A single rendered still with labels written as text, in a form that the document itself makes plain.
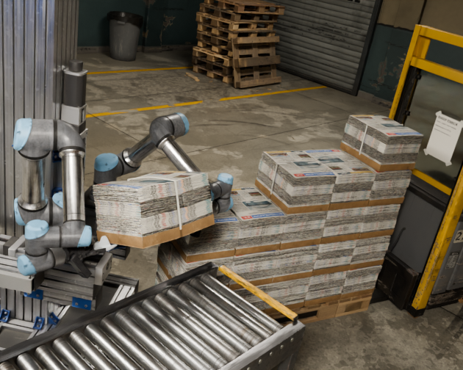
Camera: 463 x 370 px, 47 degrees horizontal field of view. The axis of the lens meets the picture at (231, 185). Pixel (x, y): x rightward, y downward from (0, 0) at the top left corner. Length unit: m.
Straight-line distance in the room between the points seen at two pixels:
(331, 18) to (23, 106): 8.39
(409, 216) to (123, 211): 2.49
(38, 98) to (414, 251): 2.76
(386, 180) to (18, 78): 2.09
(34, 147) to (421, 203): 2.73
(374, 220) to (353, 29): 6.98
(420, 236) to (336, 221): 0.93
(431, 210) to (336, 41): 6.76
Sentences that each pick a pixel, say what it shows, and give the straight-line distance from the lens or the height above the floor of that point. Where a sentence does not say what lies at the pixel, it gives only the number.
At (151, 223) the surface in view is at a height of 1.15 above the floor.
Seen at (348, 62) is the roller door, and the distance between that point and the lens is 10.15.
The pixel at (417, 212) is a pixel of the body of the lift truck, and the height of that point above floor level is 0.64.
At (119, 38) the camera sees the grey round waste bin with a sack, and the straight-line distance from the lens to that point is 9.62.
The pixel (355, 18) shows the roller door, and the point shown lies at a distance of 10.10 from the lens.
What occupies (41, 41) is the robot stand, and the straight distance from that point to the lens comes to 2.35.
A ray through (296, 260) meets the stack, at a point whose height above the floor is 0.52.
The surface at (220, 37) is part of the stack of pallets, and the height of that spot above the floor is 0.72.
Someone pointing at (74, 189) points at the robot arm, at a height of 1.25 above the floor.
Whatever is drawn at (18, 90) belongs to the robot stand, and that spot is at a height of 1.43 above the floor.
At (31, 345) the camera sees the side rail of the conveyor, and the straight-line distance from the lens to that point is 2.00.
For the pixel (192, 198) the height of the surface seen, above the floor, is 1.20.
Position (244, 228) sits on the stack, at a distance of 2.86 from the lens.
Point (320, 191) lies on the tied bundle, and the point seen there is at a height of 0.96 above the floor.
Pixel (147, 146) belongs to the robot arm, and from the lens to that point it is 2.72.
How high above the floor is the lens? 2.13
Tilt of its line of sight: 24 degrees down
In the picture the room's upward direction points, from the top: 10 degrees clockwise
